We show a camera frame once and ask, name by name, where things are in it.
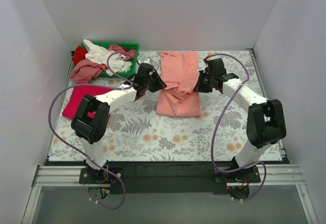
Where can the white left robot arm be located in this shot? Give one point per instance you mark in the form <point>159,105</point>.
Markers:
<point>92,115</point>

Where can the dusty pink crumpled t-shirt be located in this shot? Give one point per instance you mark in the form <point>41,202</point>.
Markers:
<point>85,71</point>

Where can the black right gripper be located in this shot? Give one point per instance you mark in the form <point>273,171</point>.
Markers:
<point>204,82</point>

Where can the salmon pink t-shirt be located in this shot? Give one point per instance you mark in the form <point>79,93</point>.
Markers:
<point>179,71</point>

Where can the green plastic bin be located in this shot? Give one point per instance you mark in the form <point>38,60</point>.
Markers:
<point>128,46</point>

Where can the mauve crumpled t-shirt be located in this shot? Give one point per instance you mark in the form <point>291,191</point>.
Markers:
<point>116,48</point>

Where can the floral patterned table mat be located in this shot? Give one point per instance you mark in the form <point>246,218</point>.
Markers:
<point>135,132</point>

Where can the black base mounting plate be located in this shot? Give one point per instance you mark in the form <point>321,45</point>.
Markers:
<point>167,177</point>

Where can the red crumpled t-shirt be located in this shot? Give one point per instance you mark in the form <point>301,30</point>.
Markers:
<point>79,55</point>

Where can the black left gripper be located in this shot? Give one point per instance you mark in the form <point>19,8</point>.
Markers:
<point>155,82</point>

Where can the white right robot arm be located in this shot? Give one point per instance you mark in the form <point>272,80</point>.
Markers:
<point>265,118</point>

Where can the white crumpled t-shirt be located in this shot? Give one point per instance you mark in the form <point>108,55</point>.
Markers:
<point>109,59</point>

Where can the folded magenta t-shirt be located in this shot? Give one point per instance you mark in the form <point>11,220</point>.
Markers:
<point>77,95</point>

